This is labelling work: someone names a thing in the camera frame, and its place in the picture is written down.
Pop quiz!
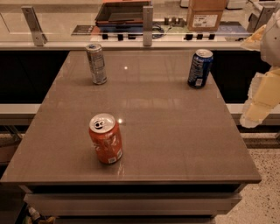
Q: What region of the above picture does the right metal bracket post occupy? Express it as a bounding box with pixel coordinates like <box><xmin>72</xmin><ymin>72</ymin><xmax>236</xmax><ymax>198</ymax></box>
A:
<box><xmin>247</xmin><ymin>6</ymin><xmax>276</xmax><ymax>33</ymax></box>

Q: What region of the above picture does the blue pepsi can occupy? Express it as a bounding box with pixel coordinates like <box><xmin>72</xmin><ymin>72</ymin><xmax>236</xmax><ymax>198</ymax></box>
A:
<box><xmin>187</xmin><ymin>49</ymin><xmax>214</xmax><ymax>88</ymax></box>

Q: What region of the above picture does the cardboard box with label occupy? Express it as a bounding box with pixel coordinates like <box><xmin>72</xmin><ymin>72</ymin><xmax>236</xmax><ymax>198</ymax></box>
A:
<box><xmin>187</xmin><ymin>0</ymin><xmax>227</xmax><ymax>32</ymax></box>

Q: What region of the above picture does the metal bracket post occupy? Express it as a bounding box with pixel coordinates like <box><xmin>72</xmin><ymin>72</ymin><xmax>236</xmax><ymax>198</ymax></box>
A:
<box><xmin>21</xmin><ymin>5</ymin><xmax>47</xmax><ymax>46</ymax></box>
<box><xmin>143</xmin><ymin>5</ymin><xmax>153</xmax><ymax>46</ymax></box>
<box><xmin>247</xmin><ymin>6</ymin><xmax>276</xmax><ymax>33</ymax></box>

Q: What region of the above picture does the dark tray bin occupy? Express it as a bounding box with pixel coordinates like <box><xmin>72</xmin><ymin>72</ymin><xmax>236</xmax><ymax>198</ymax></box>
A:
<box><xmin>95</xmin><ymin>0</ymin><xmax>151</xmax><ymax>25</ymax></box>

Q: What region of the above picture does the silver redbull can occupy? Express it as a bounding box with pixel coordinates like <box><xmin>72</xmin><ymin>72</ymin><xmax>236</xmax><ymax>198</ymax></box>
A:
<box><xmin>86</xmin><ymin>44</ymin><xmax>107</xmax><ymax>85</ymax></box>

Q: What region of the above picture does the left metal bracket post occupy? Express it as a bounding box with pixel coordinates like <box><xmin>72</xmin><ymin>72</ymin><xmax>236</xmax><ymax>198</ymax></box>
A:
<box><xmin>21</xmin><ymin>5</ymin><xmax>47</xmax><ymax>46</ymax></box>

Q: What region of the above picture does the orange coke can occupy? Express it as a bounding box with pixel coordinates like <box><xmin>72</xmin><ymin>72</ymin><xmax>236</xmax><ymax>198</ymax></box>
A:
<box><xmin>88</xmin><ymin>113</ymin><xmax>123</xmax><ymax>165</ymax></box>

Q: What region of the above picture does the middle metal bracket post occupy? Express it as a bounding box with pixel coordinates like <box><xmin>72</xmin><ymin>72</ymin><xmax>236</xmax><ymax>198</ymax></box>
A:
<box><xmin>143</xmin><ymin>5</ymin><xmax>153</xmax><ymax>46</ymax></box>

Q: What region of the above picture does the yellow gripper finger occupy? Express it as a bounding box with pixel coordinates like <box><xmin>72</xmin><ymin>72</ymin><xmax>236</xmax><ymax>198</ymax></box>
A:
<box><xmin>240</xmin><ymin>67</ymin><xmax>280</xmax><ymax>128</ymax></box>
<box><xmin>241</xmin><ymin>25</ymin><xmax>266</xmax><ymax>51</ymax></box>

